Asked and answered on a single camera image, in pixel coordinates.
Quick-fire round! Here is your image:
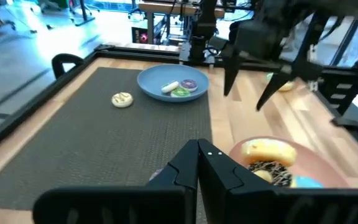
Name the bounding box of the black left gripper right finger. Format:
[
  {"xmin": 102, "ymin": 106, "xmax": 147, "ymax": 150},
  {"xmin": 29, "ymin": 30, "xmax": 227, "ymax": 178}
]
[{"xmin": 198, "ymin": 138, "xmax": 358, "ymax": 224}]

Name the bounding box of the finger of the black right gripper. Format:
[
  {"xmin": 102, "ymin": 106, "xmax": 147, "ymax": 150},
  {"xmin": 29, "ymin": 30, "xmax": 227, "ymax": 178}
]
[
  {"xmin": 222, "ymin": 46, "xmax": 241, "ymax": 97},
  {"xmin": 255, "ymin": 67, "xmax": 292, "ymax": 112}
]

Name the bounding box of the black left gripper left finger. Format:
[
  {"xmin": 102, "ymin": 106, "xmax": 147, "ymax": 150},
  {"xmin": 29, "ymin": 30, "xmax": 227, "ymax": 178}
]
[{"xmin": 32, "ymin": 139, "xmax": 200, "ymax": 224}]

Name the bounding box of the large yellow glazed donut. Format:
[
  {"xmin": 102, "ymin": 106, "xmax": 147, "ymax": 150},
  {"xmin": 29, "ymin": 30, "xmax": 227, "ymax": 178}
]
[
  {"xmin": 241, "ymin": 138, "xmax": 298, "ymax": 168},
  {"xmin": 265, "ymin": 73, "xmax": 295, "ymax": 93}
]

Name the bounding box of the chocolate sprinkled donut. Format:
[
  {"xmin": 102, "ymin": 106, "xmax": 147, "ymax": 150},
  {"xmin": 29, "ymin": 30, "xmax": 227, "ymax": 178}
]
[{"xmin": 247, "ymin": 160, "xmax": 293, "ymax": 189}]

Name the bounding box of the small purple iced donut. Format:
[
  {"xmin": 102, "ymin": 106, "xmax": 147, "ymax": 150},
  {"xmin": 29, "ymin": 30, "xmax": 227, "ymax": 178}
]
[{"xmin": 180, "ymin": 78, "xmax": 199, "ymax": 93}]

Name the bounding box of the light blue iced donut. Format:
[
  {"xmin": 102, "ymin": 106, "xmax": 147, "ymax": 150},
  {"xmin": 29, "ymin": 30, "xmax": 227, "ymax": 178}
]
[{"xmin": 290, "ymin": 175, "xmax": 324, "ymax": 189}]

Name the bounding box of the small green iced donut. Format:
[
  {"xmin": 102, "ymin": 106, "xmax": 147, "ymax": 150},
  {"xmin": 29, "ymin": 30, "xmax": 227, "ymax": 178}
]
[{"xmin": 170, "ymin": 86, "xmax": 191, "ymax": 98}]

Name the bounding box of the small cream drizzled donut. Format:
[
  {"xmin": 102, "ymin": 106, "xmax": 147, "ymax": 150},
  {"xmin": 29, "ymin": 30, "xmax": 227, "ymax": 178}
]
[{"xmin": 111, "ymin": 91, "xmax": 134, "ymax": 109}]

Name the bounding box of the black labelled control box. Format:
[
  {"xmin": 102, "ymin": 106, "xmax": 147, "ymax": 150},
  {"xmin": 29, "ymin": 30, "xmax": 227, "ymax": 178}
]
[{"xmin": 318, "ymin": 67, "xmax": 358, "ymax": 116}]

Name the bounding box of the pink plate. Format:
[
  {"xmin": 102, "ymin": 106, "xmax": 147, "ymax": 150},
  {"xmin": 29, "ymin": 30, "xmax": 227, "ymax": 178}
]
[{"xmin": 228, "ymin": 136, "xmax": 351, "ymax": 189}]

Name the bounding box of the blue plate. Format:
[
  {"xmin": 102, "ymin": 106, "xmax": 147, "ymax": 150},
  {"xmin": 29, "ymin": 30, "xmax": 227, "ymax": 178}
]
[{"xmin": 136, "ymin": 63, "xmax": 211, "ymax": 103}]

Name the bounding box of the dark grey woven mat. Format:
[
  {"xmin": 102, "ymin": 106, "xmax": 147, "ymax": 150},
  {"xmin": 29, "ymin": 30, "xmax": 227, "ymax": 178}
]
[{"xmin": 0, "ymin": 66, "xmax": 213, "ymax": 211}]

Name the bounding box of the wooden workbench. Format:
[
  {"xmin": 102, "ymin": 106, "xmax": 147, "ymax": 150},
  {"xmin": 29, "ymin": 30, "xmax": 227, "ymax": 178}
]
[{"xmin": 137, "ymin": 1, "xmax": 226, "ymax": 45}]

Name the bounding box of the black office desk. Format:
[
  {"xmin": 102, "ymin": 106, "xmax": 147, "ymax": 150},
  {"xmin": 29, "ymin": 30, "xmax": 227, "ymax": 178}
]
[{"xmin": 68, "ymin": 0, "xmax": 101, "ymax": 27}]

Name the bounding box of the black flat mount foot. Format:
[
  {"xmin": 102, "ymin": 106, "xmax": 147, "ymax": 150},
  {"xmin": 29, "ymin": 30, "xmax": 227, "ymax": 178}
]
[{"xmin": 331, "ymin": 117, "xmax": 358, "ymax": 135}]

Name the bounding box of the black curved bracket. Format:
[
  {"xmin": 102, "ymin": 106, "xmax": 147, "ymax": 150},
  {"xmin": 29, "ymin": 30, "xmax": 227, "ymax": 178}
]
[{"xmin": 51, "ymin": 53, "xmax": 85, "ymax": 80}]

